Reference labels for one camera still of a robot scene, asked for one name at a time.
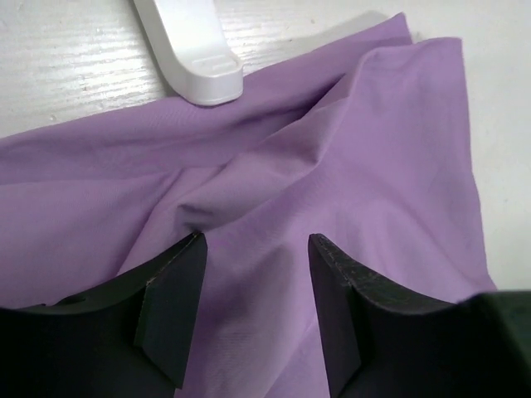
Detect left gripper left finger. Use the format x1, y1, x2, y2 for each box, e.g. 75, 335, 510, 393
24, 233, 207, 390

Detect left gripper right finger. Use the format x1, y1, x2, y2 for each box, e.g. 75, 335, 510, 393
307, 233, 457, 398

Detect purple trousers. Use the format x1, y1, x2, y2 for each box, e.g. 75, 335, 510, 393
1, 14, 494, 397

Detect white clothes rack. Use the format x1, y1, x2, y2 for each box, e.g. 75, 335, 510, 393
134, 0, 243, 107

